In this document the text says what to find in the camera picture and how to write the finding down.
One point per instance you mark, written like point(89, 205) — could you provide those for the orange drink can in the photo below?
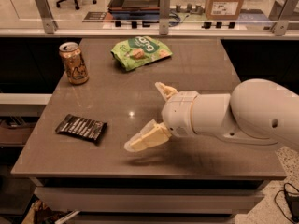
point(73, 62)

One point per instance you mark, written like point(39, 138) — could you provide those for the right metal glass bracket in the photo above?
point(282, 16)

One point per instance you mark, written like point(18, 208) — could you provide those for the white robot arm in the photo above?
point(258, 113)

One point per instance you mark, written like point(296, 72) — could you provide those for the metal glass bracket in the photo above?
point(49, 23)
point(282, 16)
point(164, 17)

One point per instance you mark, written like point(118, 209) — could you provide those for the middle metal glass bracket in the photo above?
point(164, 17)

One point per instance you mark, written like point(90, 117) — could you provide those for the green rice chip bag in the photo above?
point(139, 51)

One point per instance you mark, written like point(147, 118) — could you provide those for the black power adapter with cable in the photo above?
point(291, 196)

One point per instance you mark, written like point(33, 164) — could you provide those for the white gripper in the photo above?
point(179, 113)

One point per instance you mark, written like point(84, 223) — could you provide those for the cardboard box with label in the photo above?
point(223, 9)

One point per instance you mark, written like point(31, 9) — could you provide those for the left metal glass bracket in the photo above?
point(49, 23)

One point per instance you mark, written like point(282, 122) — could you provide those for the black rxbar chocolate wrapper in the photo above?
point(82, 128)

